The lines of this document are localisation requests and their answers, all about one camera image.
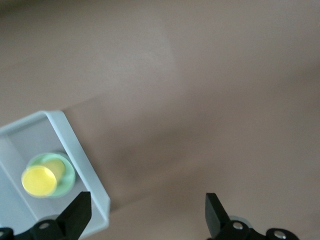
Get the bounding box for yellow plastic cup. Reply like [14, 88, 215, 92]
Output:
[21, 159, 67, 198]

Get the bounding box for pale green bowl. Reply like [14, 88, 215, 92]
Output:
[25, 151, 77, 199]

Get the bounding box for translucent white plastic bin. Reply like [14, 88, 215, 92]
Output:
[0, 110, 111, 238]

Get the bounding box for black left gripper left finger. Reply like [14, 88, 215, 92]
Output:
[0, 191, 92, 240]

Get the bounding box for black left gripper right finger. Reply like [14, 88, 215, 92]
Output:
[204, 192, 301, 240]

